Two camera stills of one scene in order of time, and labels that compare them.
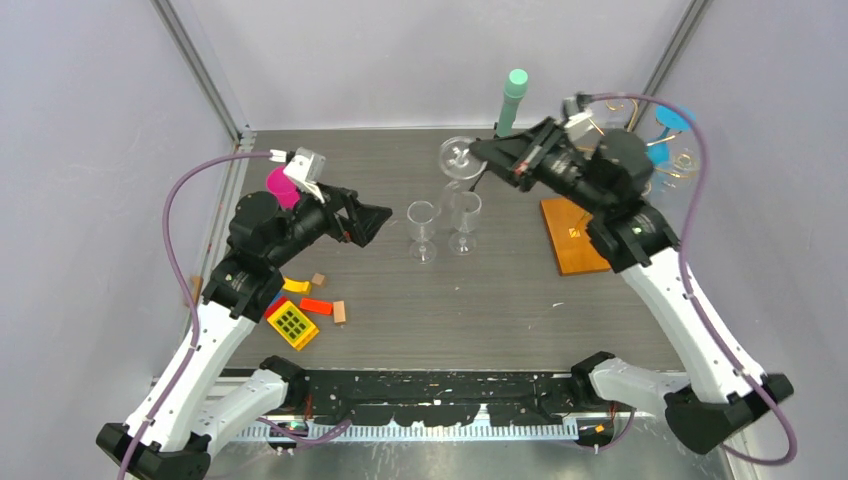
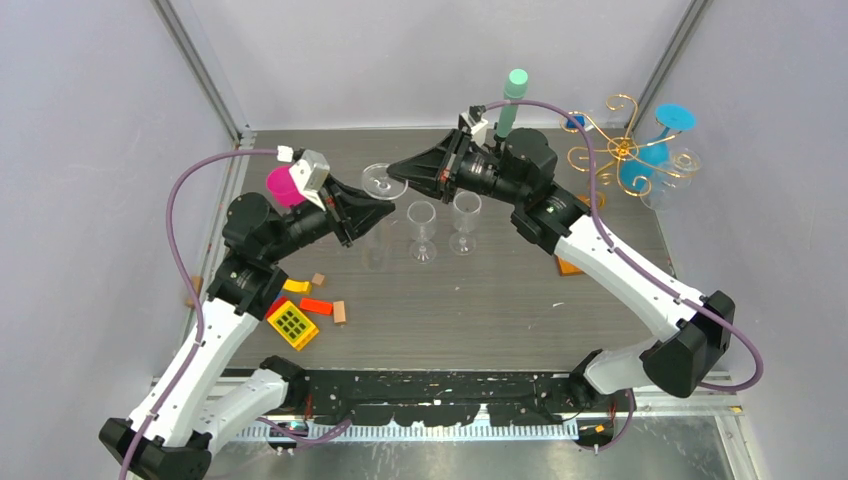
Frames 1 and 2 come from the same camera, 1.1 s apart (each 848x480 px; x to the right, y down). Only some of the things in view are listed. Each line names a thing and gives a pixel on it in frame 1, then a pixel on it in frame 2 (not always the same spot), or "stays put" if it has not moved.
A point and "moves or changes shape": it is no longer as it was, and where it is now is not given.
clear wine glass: [466, 207] stays put
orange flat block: [317, 305] stays put
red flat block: [276, 305] stays put
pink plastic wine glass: [282, 187] stays put
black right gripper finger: [516, 153] -> [433, 168]
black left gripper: [362, 220] stays put
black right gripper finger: [515, 179] -> [440, 187]
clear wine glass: [421, 216] stays put
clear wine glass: [458, 162] moves or changes shape
